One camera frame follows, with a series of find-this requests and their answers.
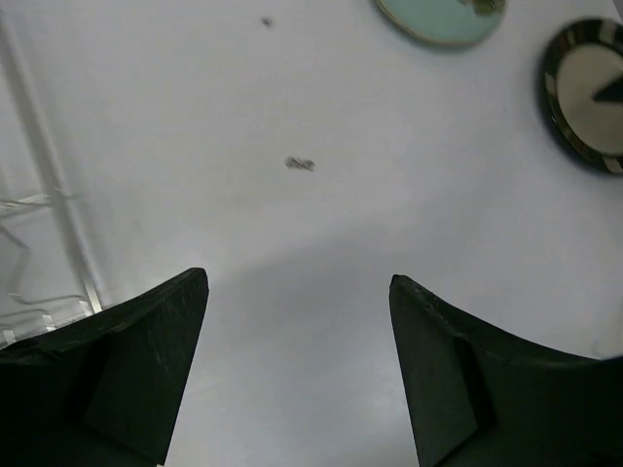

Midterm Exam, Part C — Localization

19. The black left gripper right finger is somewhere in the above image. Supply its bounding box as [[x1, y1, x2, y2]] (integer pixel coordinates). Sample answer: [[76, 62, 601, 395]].
[[388, 275, 622, 466]]

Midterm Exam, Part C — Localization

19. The light green flower plate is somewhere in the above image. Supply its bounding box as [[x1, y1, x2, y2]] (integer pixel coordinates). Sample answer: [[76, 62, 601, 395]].
[[375, 0, 507, 48]]

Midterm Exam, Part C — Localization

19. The chrome wire dish rack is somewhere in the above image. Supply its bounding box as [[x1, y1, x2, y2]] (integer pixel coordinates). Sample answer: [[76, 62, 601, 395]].
[[1, 13, 103, 347]]

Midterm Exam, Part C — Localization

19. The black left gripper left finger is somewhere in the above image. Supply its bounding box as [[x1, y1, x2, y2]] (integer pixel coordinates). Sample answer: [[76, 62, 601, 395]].
[[1, 268, 209, 466]]

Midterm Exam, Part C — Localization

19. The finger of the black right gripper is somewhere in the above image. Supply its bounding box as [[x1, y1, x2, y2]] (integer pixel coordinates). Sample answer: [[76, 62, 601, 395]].
[[592, 75, 623, 104]]

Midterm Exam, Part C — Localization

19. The brown rimmed cream plate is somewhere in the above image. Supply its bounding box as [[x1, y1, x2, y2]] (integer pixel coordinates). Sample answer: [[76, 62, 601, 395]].
[[535, 17, 622, 176]]

